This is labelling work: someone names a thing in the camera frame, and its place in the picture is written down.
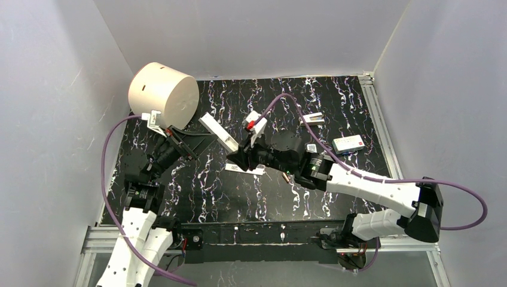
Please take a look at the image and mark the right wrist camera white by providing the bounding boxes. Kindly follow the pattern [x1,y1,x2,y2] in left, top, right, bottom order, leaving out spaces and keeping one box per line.
[242,111,267,148]

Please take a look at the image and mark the aluminium frame rail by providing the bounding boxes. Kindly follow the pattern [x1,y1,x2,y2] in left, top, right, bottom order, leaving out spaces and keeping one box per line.
[358,72,450,286]

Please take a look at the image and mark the white remote with black end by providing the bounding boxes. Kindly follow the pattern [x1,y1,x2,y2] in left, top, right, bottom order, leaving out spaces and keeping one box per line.
[199,112,239,153]

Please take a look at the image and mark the small white charger device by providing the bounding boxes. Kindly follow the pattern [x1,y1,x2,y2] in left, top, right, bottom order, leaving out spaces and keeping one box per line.
[300,112,325,126]

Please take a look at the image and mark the large white cylinder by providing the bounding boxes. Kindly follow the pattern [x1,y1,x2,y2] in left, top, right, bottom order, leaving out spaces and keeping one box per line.
[128,62,200,129]

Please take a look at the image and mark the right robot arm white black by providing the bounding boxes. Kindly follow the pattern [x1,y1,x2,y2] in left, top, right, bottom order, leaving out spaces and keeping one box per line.
[227,131,443,245]

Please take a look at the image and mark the white box with red labels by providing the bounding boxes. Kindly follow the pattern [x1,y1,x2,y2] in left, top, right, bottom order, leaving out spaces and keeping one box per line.
[332,135,365,154]

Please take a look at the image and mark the black base bar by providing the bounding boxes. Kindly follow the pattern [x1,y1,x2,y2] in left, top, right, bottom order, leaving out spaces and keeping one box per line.
[144,219,381,265]

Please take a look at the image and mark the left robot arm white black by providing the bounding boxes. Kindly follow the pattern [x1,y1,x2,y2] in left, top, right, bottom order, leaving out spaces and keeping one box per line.
[97,126,215,286]

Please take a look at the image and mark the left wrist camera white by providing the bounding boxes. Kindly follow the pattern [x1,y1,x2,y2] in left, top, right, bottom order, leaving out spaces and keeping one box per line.
[141,110,167,138]

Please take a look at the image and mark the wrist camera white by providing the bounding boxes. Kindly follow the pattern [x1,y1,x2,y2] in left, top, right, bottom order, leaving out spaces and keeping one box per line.
[141,110,167,138]
[242,111,267,148]

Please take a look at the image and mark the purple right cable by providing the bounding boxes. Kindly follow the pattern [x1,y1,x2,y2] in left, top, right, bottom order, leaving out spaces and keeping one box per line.
[253,93,488,274]

